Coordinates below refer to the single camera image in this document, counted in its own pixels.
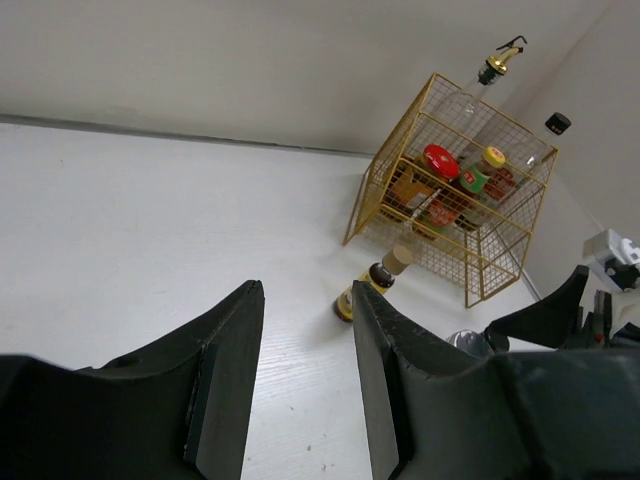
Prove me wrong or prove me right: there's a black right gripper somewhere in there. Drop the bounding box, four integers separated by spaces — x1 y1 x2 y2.
353 265 639 479

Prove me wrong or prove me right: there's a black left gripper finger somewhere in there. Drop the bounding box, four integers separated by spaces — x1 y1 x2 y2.
1 280 264 479

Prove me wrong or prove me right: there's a small yellow label bottle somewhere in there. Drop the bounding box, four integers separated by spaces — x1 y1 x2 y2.
333 245 413 323

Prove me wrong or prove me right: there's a tall sauce bottle yellow cap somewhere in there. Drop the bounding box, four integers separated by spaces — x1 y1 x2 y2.
414 145 507 242

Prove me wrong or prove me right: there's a clear bottle black cap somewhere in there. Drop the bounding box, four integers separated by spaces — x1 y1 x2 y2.
459 112 573 231

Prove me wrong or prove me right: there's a red lid sauce jar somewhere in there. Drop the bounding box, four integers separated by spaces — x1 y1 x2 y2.
384 143 461 226

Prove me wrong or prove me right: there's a glass oil bottle gold spout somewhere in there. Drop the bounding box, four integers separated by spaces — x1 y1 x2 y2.
432 35 528 152

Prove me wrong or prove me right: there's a white shaker silver lid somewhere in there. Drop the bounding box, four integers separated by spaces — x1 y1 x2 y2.
446 330 494 358

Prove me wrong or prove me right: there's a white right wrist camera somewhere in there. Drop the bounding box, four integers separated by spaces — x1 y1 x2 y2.
583 229 639 278

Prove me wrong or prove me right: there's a gold wire rack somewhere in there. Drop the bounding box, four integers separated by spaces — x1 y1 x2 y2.
344 73 558 307

